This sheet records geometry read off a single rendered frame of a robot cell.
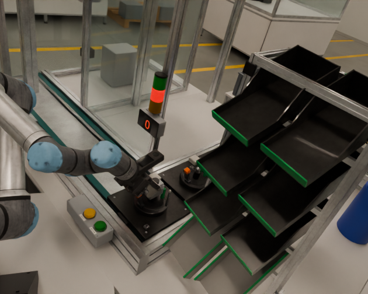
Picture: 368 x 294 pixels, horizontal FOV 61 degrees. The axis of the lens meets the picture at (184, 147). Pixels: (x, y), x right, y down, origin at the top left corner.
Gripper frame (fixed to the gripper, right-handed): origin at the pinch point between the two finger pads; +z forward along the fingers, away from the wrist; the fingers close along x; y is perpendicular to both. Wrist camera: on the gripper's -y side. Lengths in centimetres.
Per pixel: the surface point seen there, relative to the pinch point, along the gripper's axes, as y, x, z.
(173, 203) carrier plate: 1.6, 5.2, 12.6
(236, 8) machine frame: -109, -61, 38
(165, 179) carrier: -3.4, -7.4, 17.0
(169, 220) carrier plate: 6.8, 10.6, 8.0
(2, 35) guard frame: -3, -82, -34
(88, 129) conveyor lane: 4, -61, 17
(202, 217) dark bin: -2.8, 27.5, -13.8
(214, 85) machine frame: -74, -61, 76
